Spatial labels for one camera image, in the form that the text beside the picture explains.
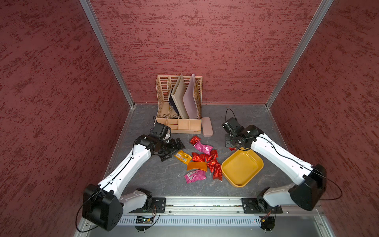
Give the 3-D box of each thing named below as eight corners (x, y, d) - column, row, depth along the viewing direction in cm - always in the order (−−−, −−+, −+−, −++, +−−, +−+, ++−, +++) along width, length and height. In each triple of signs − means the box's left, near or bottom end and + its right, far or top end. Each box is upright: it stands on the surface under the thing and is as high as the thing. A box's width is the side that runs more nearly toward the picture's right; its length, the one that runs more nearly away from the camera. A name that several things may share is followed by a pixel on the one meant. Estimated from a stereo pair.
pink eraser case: (202, 136, 102) (202, 134, 100) (201, 119, 112) (201, 117, 110) (212, 136, 102) (213, 134, 100) (211, 119, 112) (211, 117, 110)
